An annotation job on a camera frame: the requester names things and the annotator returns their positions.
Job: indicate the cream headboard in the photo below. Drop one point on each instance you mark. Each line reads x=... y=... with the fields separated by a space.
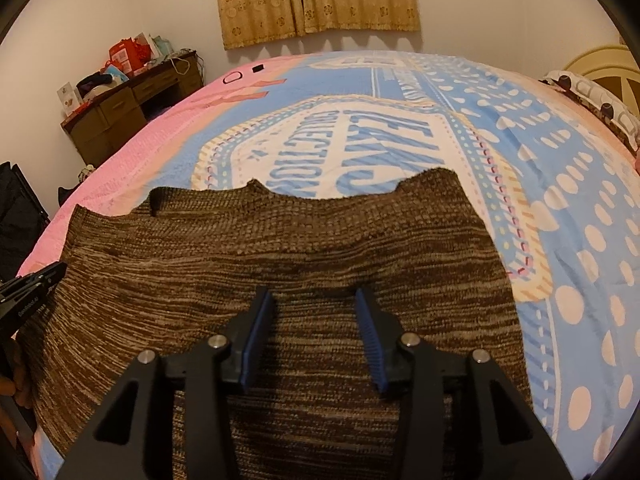
x=614 y=68

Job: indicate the brown knit sweater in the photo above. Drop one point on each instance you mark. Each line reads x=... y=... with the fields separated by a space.
x=178 y=267

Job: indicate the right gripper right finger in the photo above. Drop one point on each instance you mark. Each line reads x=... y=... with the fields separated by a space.
x=460 y=416

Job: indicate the person's left hand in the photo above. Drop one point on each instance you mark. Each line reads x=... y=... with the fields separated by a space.
x=15 y=380

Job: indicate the black bag on floor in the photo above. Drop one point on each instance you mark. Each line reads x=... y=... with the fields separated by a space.
x=65 y=193

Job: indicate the pink and blue bedspread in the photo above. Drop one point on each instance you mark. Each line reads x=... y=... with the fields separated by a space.
x=559 y=197

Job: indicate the black folding chair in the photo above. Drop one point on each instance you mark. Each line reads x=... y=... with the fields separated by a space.
x=22 y=220

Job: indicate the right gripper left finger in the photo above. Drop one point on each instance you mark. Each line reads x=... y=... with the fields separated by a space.
x=130 y=435

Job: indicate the spotted pillow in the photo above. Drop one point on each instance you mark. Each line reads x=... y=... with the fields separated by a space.
x=601 y=102

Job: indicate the dark wooden desk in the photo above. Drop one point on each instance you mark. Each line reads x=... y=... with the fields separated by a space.
x=103 y=126

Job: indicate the red gift bag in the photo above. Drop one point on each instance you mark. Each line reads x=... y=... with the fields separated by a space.
x=130 y=56

